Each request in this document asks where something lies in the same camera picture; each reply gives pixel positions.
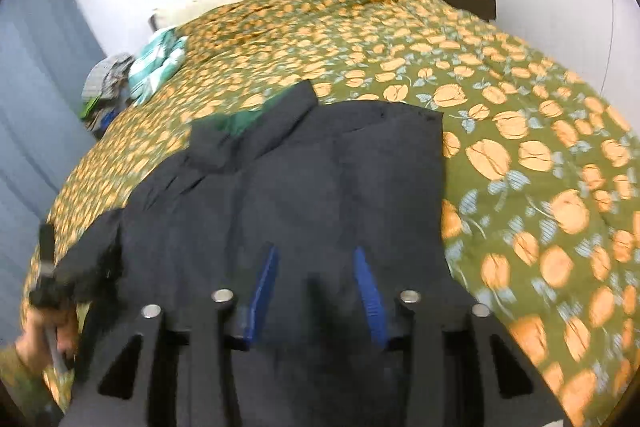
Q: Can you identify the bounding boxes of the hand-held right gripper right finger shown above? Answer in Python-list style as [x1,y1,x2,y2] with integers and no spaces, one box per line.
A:
[352,247,572,427]

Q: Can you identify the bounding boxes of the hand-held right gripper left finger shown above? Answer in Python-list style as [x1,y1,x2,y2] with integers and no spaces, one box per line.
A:
[62,244,281,427]

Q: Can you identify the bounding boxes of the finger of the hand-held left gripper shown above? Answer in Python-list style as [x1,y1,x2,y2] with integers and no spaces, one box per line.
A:
[39,223,56,280]

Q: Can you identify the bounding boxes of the black jacket with green lining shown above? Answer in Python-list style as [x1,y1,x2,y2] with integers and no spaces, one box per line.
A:
[52,81,493,427]

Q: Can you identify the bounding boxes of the person's left forearm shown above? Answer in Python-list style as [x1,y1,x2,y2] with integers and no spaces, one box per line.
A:
[0,342,63,423]

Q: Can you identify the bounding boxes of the pile of mixed clothes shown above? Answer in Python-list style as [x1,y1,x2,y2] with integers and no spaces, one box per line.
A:
[80,53,135,138]

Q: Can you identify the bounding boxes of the person's left hand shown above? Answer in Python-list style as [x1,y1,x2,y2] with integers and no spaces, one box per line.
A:
[15,304,81,375]

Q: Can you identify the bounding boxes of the blue curtain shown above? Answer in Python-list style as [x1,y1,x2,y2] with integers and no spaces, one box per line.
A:
[0,0,108,348]

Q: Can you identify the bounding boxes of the green floral blanket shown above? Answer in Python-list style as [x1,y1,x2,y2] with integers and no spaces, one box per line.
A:
[20,0,640,427]

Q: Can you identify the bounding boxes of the teal striped cloth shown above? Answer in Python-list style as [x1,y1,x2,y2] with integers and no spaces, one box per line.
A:
[128,28,190,108]

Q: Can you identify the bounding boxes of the white wardrobe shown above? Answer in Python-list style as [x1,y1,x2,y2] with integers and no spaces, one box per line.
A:
[462,0,640,118]

